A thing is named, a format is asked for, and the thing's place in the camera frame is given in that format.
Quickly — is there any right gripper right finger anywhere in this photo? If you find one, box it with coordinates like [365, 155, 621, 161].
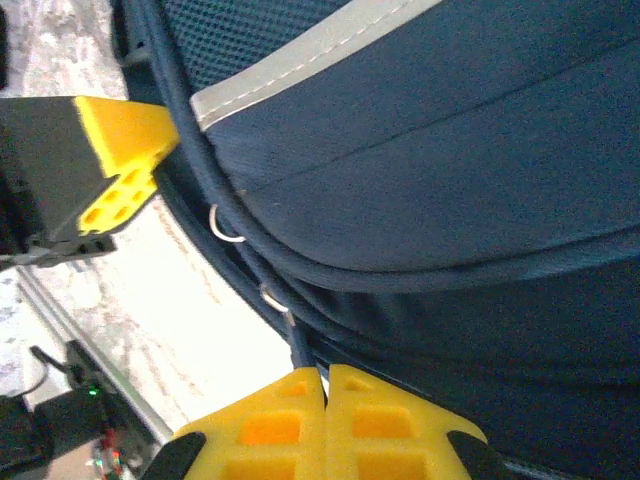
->
[324, 363, 514, 480]

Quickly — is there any navy blue backpack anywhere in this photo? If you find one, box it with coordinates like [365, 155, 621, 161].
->
[112, 0, 640, 480]

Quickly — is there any thin black wire loop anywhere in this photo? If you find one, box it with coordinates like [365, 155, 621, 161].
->
[0, 344, 71, 399]

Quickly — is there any aluminium mounting rail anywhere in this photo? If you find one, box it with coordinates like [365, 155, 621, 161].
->
[14, 269, 176, 446]

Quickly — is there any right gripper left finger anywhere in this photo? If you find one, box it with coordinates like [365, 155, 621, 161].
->
[144, 367, 327, 480]

